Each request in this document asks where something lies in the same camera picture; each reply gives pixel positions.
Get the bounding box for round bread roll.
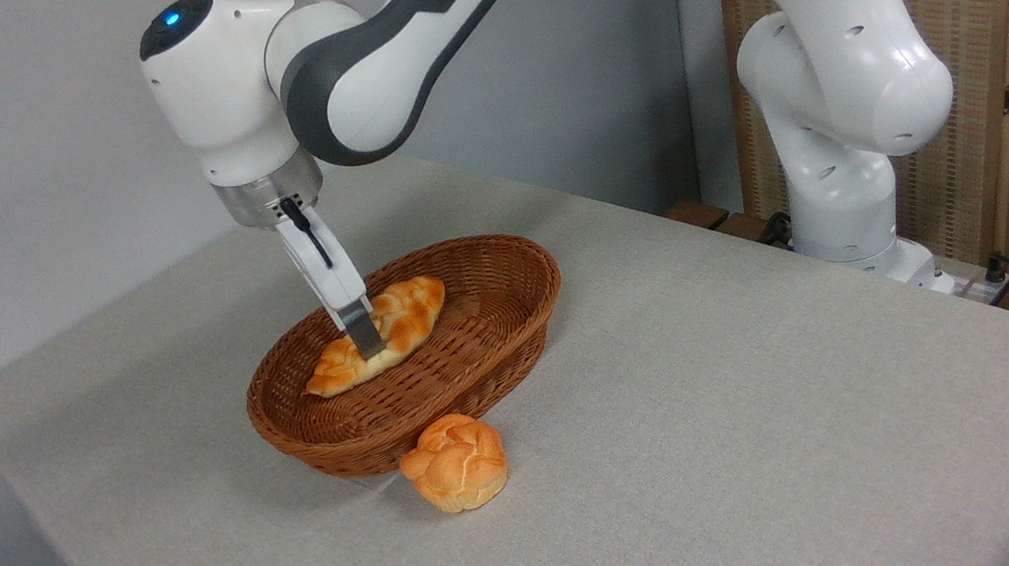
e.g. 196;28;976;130
391;405;516;523

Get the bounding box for long braided bread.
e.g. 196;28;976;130
290;271;462;402

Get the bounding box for brown wicker basket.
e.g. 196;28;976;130
225;222;588;495

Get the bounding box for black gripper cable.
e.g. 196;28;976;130
275;188;335;279

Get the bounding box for black plug connector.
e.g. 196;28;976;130
979;251;1009;291

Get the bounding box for black cable bundle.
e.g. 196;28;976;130
757;210;798;251

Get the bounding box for grey tablecloth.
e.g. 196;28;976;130
0;56;1009;566

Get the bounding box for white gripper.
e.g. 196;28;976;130
268;187;389;371

